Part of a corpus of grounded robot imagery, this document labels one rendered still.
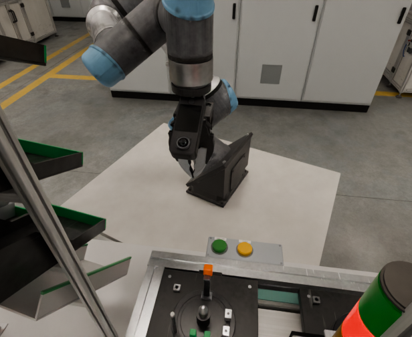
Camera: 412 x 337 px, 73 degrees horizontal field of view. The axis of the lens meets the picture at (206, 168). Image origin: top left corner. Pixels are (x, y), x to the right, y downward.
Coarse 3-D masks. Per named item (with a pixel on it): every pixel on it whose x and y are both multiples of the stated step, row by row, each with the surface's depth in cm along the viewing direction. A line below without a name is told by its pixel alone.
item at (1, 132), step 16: (0, 112) 27; (0, 128) 27; (0, 144) 28; (16, 144) 29; (0, 160) 29; (16, 160) 30; (16, 176) 31; (32, 176) 32; (16, 192) 32; (32, 192) 32; (32, 208) 35; (48, 208) 36; (48, 224) 36; (48, 240) 38; (64, 240) 40; (64, 256) 40; (64, 272) 43; (80, 272) 46; (80, 288) 46; (96, 304) 53; (96, 320) 55; (112, 336) 60
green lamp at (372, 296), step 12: (372, 288) 24; (360, 300) 26; (372, 300) 24; (384, 300) 22; (360, 312) 26; (372, 312) 24; (384, 312) 23; (396, 312) 22; (372, 324) 24; (384, 324) 23
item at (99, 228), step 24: (24, 216) 51; (72, 216) 56; (96, 216) 55; (0, 240) 47; (24, 240) 37; (72, 240) 46; (0, 264) 34; (24, 264) 37; (48, 264) 42; (0, 288) 34
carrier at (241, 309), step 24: (168, 288) 68; (192, 288) 68; (216, 288) 68; (240, 288) 68; (168, 312) 64; (192, 312) 62; (216, 312) 62; (240, 312) 64; (168, 336) 60; (192, 336) 54; (216, 336) 58; (240, 336) 60
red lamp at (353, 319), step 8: (352, 312) 27; (344, 320) 29; (352, 320) 27; (360, 320) 26; (344, 328) 29; (352, 328) 27; (360, 328) 26; (344, 336) 28; (352, 336) 27; (360, 336) 26; (368, 336) 25
